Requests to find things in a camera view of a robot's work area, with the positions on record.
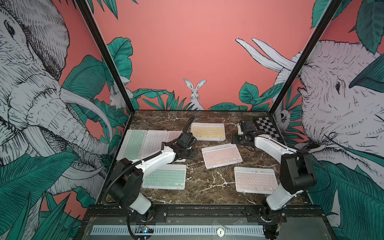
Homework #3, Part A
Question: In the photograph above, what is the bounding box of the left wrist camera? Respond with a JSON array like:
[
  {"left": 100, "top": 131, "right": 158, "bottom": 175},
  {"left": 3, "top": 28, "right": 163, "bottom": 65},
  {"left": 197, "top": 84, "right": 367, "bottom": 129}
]
[{"left": 177, "top": 132, "right": 197, "bottom": 149}]

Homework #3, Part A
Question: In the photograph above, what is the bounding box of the white slotted cable duct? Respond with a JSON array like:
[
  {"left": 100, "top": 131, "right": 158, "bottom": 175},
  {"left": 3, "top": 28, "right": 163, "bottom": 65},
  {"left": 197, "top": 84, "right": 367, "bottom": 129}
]
[{"left": 90, "top": 225, "right": 265, "bottom": 237}]

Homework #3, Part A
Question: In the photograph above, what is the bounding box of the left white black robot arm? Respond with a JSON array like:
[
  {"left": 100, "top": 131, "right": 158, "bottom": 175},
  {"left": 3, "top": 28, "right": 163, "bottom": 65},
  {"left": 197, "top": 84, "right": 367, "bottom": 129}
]
[{"left": 102, "top": 143, "right": 196, "bottom": 216}]

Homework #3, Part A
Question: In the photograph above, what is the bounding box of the far left green keyboard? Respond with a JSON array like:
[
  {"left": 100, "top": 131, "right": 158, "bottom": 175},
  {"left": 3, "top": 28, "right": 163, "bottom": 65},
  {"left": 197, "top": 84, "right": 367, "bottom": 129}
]
[{"left": 117, "top": 130, "right": 148, "bottom": 161}]

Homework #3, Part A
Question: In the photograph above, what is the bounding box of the black frame post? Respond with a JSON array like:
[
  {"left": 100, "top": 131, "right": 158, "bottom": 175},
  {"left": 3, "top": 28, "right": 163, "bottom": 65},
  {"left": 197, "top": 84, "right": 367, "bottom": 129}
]
[
  {"left": 269, "top": 0, "right": 342, "bottom": 115},
  {"left": 76, "top": 0, "right": 135, "bottom": 114}
]

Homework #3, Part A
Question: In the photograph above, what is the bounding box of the near green keyboard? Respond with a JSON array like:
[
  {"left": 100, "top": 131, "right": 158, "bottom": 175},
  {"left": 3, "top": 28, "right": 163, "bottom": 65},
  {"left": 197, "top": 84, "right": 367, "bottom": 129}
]
[{"left": 142, "top": 164, "right": 187, "bottom": 190}]

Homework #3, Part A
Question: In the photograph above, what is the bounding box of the left black frame post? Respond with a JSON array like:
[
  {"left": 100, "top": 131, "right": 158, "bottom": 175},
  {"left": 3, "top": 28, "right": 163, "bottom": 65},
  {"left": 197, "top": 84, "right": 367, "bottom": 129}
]
[{"left": 76, "top": 0, "right": 135, "bottom": 114}]

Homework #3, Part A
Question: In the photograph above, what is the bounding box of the small electronics board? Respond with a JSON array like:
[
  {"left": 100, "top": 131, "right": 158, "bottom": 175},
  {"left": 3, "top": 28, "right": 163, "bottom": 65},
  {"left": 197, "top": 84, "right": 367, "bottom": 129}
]
[{"left": 137, "top": 226, "right": 155, "bottom": 235}]

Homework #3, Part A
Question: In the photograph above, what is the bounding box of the green keyboard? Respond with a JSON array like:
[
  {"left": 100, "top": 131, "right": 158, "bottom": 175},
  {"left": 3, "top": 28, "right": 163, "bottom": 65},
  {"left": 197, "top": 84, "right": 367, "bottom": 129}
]
[
  {"left": 117, "top": 130, "right": 148, "bottom": 161},
  {"left": 142, "top": 164, "right": 187, "bottom": 190}
]

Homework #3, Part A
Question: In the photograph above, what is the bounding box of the left white keyboard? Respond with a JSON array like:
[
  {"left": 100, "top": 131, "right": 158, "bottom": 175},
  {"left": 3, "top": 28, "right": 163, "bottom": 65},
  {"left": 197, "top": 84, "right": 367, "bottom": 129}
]
[{"left": 140, "top": 130, "right": 168, "bottom": 158}]

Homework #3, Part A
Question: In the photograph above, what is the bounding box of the black white checkerboard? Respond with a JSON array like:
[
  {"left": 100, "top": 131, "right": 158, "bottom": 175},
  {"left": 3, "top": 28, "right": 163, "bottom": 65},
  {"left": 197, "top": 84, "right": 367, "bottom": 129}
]
[{"left": 254, "top": 117, "right": 284, "bottom": 144}]

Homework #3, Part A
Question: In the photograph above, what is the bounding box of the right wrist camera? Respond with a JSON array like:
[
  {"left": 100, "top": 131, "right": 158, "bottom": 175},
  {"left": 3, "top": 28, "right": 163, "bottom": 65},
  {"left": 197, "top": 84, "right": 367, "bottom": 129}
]
[{"left": 238, "top": 120, "right": 257, "bottom": 135}]

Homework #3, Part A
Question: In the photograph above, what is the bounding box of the black front mounting rail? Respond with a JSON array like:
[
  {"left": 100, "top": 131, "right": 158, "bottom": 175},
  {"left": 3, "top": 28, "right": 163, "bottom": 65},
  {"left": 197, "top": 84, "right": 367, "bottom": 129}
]
[{"left": 83, "top": 205, "right": 326, "bottom": 225}]

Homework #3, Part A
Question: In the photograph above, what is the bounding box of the right black frame post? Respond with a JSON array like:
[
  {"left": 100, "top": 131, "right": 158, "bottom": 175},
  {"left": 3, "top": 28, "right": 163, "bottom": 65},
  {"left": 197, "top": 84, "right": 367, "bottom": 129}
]
[{"left": 269, "top": 0, "right": 342, "bottom": 115}]

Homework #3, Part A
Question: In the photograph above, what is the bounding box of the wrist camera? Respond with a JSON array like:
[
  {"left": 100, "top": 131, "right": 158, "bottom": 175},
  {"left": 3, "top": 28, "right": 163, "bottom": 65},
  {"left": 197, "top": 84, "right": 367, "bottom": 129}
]
[
  {"left": 177, "top": 132, "right": 197, "bottom": 149},
  {"left": 238, "top": 120, "right": 257, "bottom": 135}
]

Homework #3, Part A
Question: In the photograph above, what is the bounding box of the round silver lock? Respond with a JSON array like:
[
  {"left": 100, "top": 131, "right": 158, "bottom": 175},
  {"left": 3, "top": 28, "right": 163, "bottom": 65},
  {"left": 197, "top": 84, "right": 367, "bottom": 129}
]
[{"left": 217, "top": 228, "right": 226, "bottom": 238}]

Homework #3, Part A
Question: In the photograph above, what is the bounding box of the yellow keyboard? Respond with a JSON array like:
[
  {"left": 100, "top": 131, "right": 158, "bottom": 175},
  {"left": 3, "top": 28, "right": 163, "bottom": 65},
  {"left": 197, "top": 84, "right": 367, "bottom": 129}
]
[{"left": 191, "top": 123, "right": 226, "bottom": 142}]

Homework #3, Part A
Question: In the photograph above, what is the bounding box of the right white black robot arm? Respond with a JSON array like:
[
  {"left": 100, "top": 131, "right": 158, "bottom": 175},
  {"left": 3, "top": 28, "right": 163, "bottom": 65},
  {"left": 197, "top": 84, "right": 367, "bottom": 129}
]
[{"left": 232, "top": 133, "right": 317, "bottom": 223}]

